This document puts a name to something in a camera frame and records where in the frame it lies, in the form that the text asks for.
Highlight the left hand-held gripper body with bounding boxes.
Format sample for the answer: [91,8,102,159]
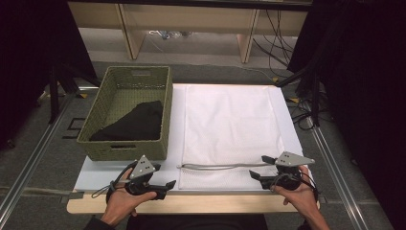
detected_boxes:
[124,154,157,196]

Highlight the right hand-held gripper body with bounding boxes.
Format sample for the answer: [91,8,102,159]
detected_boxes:
[270,150,316,192]

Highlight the person's left hand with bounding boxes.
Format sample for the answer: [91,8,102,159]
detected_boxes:
[101,167,158,227]

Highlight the person's right hand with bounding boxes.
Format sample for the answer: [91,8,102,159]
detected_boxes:
[271,165,321,222]

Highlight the black cloth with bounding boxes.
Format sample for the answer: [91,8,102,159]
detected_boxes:
[89,100,165,143]

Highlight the white table mat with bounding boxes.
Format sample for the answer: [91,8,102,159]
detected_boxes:
[74,82,312,194]

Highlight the person's dark clothing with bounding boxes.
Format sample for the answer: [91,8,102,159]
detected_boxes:
[124,213,270,230]

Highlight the grey laundry bag zipper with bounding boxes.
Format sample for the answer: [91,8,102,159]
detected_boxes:
[175,162,276,171]

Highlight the white mesh laundry bag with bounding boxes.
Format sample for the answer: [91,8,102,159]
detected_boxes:
[177,83,285,192]

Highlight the black metal stand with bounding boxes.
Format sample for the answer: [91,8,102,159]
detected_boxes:
[47,62,101,125]
[275,62,323,127]

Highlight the green woven basket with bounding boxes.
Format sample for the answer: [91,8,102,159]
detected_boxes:
[76,65,174,162]

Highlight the black curtain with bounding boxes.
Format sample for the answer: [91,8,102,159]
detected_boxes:
[0,0,99,150]
[286,0,406,230]

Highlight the light wooden desk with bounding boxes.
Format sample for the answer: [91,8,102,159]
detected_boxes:
[67,0,310,64]

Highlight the right hand-held gripper cable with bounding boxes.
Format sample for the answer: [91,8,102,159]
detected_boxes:
[270,172,321,203]

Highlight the hand-held gripper cable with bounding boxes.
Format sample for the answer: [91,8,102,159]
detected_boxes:
[91,160,139,203]
[270,172,321,203]

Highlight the black floor cables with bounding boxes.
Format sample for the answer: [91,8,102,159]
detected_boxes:
[286,94,333,132]

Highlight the left hand-held gripper cable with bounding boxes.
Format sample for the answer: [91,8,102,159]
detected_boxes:
[91,160,139,203]

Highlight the aluminium floor rail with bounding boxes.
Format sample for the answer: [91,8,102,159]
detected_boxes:
[0,94,82,222]
[304,116,372,230]

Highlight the black hanging cables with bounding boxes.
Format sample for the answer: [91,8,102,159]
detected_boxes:
[251,9,296,71]

